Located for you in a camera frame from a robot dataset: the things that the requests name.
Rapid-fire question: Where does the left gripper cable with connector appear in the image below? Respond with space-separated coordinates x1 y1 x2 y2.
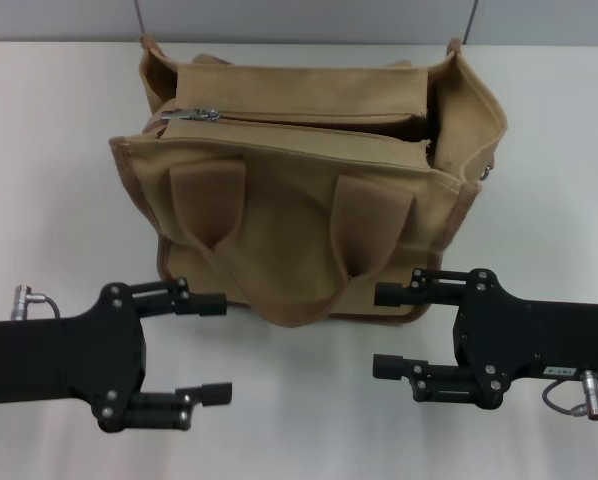
11 284 60 321

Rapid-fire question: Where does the right gripper cable with connector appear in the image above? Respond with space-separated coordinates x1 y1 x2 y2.
541 369 598 419

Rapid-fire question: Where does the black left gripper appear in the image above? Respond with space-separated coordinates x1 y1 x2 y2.
0 277 234 434

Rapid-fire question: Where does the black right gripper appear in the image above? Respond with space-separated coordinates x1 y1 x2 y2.
372 267 598 411

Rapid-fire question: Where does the gripper cable with connector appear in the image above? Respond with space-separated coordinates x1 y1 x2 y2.
11 284 60 321
541 369 598 419

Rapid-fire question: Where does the khaki canvas food bag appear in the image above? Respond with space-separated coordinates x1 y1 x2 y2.
107 35 509 329

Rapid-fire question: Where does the silver metal zipper pull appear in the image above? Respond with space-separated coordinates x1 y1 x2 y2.
161 107 223 124

